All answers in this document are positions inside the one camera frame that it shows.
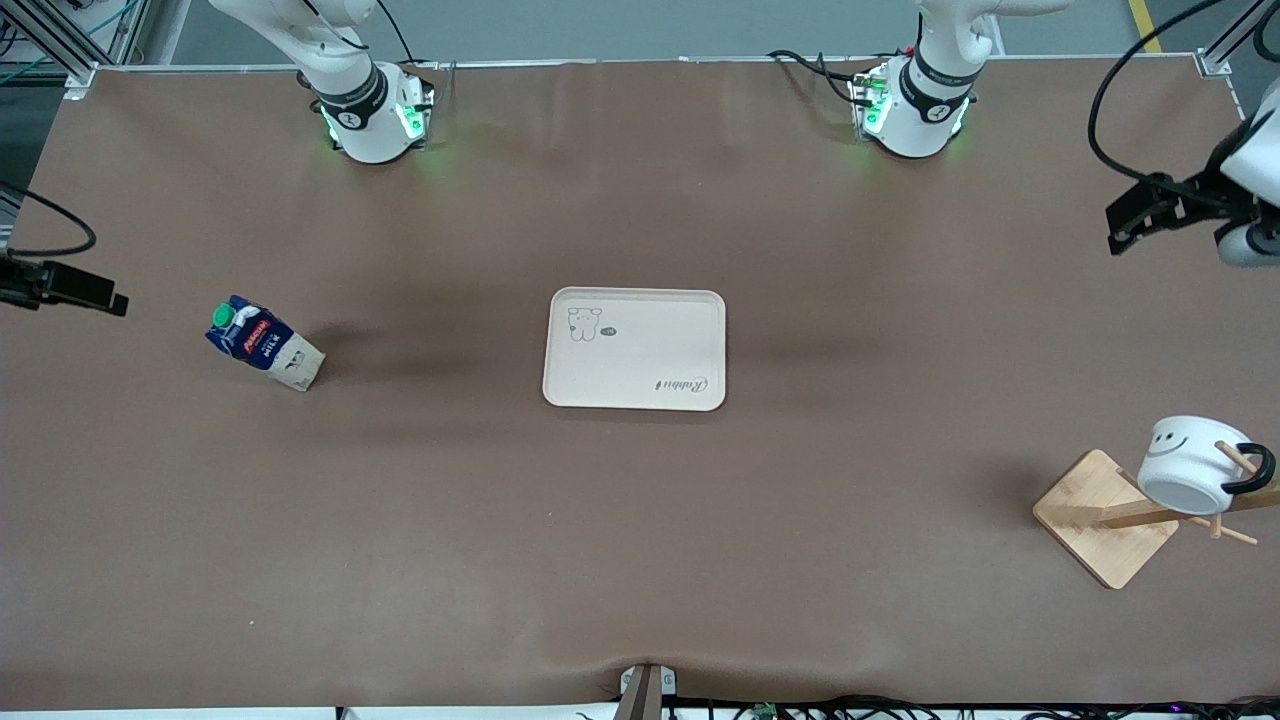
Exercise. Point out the aluminium frame post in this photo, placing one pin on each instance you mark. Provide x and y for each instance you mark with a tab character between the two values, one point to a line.
1225	45
60	45

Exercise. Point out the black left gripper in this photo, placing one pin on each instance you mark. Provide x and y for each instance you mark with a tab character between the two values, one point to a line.
1199	193

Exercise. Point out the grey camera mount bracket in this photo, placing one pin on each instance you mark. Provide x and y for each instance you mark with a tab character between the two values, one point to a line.
647	690

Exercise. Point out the blue white milk carton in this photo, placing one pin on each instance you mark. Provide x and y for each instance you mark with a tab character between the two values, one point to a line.
265	345

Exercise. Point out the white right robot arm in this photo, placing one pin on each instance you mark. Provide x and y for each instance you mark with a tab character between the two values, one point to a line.
355	90

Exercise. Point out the wooden cup rack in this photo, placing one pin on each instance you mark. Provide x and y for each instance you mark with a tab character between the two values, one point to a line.
1095	525

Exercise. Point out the beige plastic tray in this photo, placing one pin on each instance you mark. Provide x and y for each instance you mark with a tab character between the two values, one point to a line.
640	350

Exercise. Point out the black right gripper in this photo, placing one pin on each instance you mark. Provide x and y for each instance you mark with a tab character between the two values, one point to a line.
22	282

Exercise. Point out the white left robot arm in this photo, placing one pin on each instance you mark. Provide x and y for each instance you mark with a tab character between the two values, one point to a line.
925	100

